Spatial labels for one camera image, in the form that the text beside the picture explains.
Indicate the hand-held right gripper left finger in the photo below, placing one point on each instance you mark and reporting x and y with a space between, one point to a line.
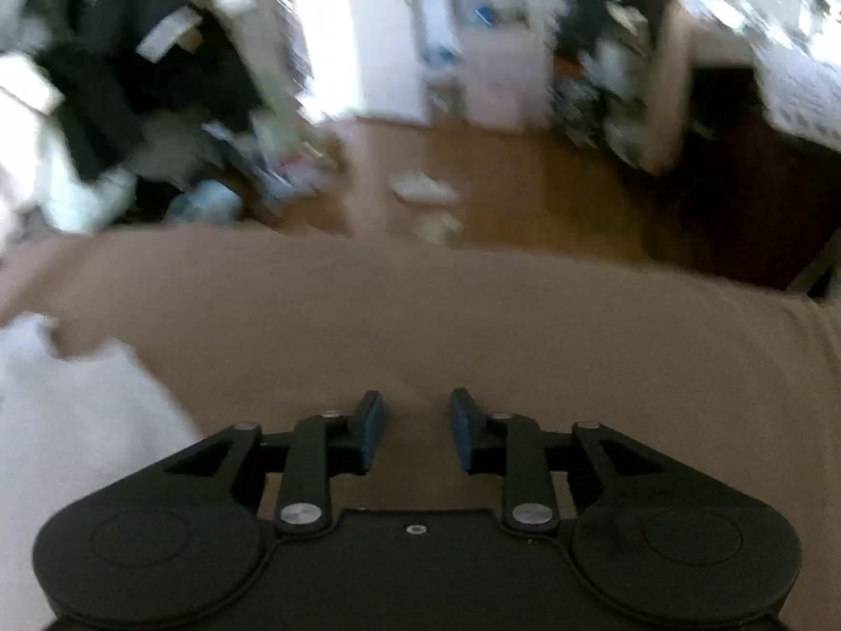
369 430

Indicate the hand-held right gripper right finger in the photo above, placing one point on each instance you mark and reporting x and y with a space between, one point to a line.
463 430

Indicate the light grey garment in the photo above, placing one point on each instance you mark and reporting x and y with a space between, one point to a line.
66 440

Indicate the dark hanging clothes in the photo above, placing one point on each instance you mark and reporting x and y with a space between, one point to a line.
131 79

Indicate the brown bed sheet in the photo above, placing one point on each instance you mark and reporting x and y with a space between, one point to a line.
460 315

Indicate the white slipper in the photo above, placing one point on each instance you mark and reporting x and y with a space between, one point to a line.
424 187

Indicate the pale green bag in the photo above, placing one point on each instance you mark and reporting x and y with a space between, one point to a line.
203 204

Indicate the cluttered wooden rack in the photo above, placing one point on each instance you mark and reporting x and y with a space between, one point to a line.
617 79

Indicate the white shelf unit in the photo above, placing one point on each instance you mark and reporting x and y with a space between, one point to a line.
486 46

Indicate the patterned white bedcover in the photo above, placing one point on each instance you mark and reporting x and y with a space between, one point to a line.
788 72

